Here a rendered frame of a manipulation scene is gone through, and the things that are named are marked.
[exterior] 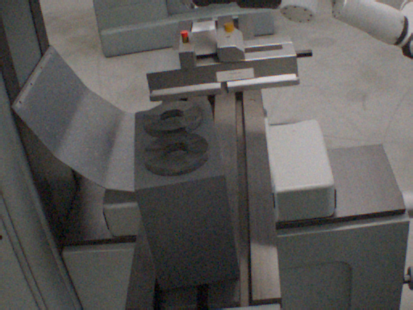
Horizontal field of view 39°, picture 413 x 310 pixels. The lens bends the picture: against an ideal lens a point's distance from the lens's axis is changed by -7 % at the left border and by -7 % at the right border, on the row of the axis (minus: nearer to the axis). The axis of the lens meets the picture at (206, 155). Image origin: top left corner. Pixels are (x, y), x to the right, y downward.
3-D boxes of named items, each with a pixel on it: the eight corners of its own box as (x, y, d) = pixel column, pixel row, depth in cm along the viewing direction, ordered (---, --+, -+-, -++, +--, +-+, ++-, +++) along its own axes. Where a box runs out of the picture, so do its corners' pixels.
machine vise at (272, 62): (293, 59, 152) (289, 18, 147) (301, 85, 140) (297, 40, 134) (154, 75, 155) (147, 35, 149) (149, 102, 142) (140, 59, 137)
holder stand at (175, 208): (223, 194, 108) (208, 90, 98) (241, 278, 90) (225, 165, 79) (155, 205, 108) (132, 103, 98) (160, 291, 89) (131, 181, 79)
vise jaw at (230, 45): (243, 40, 149) (240, 25, 146) (245, 60, 138) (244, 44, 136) (219, 43, 149) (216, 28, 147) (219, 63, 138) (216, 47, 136)
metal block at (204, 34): (218, 43, 146) (214, 20, 142) (218, 52, 141) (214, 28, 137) (196, 45, 146) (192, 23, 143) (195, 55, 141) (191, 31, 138)
